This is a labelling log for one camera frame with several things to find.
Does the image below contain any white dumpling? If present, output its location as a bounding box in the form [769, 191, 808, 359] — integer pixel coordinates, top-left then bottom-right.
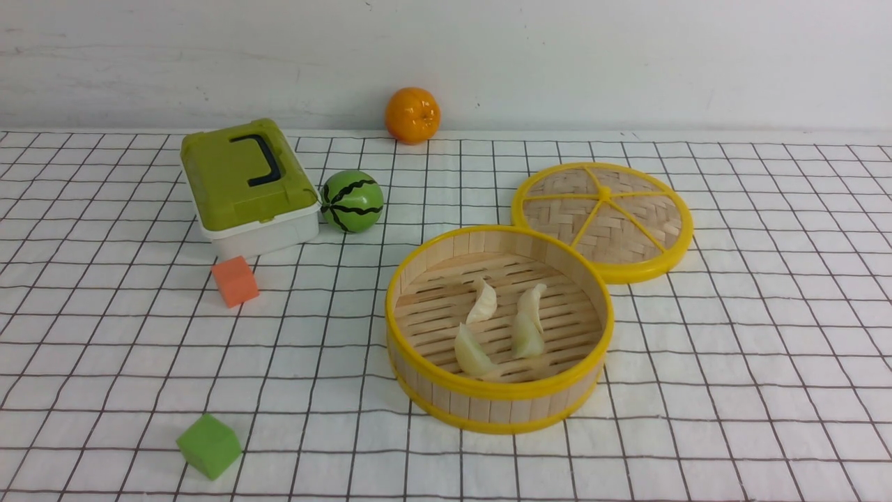
[454, 322, 498, 379]
[512, 312, 545, 358]
[466, 277, 498, 324]
[516, 283, 547, 335]

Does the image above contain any bamboo steamer tray yellow rim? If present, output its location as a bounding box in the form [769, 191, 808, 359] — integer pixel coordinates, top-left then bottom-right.
[383, 225, 615, 434]

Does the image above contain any woven bamboo steamer lid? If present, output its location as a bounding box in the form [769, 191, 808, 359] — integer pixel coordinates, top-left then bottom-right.
[511, 162, 695, 284]

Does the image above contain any toy watermelon ball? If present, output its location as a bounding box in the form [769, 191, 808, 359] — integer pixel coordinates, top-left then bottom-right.
[321, 169, 383, 233]

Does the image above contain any orange toy fruit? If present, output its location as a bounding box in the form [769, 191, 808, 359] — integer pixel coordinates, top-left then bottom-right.
[385, 86, 442, 145]

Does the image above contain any green lidded white box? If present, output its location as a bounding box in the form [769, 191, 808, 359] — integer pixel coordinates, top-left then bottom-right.
[180, 118, 321, 261]

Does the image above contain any orange foam cube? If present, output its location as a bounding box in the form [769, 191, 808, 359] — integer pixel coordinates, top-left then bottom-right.
[210, 255, 259, 308]

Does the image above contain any green foam cube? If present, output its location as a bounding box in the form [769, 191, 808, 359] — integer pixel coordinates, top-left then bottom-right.
[176, 413, 242, 480]

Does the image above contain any white grid tablecloth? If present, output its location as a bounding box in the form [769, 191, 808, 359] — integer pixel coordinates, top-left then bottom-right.
[1, 127, 890, 501]

